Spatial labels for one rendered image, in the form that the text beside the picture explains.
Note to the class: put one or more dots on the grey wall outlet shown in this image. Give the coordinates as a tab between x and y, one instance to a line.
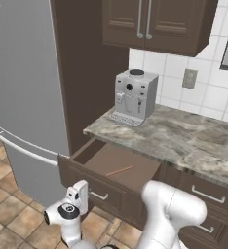
189	78

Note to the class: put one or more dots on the brown upper cupboard door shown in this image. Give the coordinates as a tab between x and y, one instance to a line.
122	19
174	22

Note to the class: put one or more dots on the brown tall side panel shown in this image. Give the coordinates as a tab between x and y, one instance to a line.
90	81

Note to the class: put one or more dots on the thin brown straw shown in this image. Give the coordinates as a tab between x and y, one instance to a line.
119	170

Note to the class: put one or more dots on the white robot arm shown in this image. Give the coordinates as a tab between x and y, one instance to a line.
171	210

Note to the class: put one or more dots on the grey coffee machine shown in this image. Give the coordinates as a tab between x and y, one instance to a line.
135	97

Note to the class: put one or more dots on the open brown drawer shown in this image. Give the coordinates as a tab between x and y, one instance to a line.
119	159

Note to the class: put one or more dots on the brown drawer front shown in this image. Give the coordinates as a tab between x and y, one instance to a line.
223	235
216	188

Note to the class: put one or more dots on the grey fridge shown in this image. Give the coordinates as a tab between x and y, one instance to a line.
21	81

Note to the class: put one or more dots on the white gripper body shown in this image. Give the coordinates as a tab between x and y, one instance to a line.
83	194

